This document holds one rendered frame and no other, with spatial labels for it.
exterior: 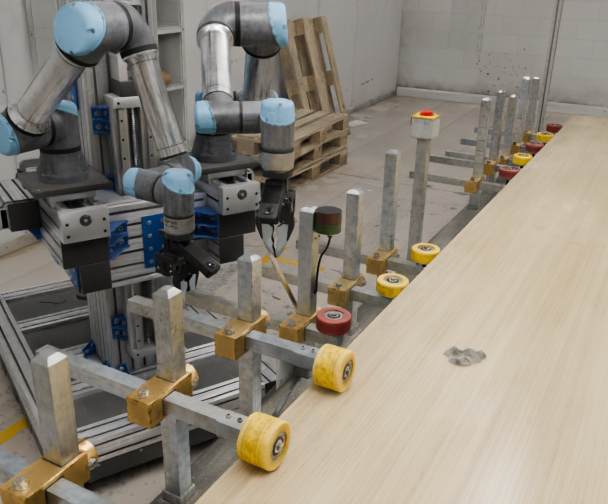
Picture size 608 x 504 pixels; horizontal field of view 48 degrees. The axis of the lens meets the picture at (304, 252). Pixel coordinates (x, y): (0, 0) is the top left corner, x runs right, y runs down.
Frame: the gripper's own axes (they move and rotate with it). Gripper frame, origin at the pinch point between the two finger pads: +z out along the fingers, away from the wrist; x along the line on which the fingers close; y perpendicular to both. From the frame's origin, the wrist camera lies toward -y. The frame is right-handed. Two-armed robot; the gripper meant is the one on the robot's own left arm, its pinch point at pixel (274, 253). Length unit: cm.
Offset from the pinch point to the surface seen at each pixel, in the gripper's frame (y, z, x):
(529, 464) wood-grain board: -52, 11, -52
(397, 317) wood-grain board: -5.2, 11.1, -29.6
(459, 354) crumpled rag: -20.8, 10.2, -42.6
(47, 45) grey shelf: 233, -18, 177
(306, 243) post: -2.8, -4.4, -7.8
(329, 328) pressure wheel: -11.9, 11.9, -14.8
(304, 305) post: -2.7, 11.4, -7.7
